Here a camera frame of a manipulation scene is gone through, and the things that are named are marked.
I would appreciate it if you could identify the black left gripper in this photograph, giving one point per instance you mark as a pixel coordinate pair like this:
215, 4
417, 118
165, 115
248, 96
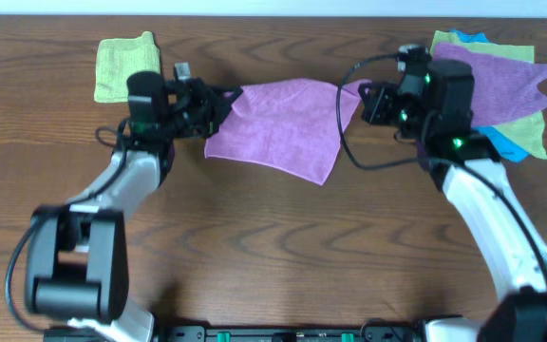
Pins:
208, 110

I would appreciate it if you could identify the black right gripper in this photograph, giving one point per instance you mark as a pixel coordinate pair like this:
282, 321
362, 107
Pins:
373, 111

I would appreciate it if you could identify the purple microfiber cloth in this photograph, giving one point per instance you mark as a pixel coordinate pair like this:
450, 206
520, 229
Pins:
289, 125

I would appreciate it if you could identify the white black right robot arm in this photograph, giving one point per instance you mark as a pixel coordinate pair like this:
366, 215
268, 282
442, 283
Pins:
432, 107

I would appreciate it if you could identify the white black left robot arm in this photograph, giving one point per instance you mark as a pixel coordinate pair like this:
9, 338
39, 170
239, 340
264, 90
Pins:
77, 269

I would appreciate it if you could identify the folded green cloth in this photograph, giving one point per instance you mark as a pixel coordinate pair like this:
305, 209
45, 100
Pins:
118, 59

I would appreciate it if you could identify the purple cloth in pile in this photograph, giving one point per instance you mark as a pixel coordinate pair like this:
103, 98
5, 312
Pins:
505, 89

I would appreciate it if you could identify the blue cloth in pile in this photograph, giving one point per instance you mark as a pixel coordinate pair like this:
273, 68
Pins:
507, 149

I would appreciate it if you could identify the green cloth in pile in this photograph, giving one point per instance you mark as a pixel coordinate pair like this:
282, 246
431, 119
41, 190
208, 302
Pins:
526, 132

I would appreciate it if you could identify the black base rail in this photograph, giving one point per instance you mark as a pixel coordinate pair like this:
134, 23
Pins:
376, 333

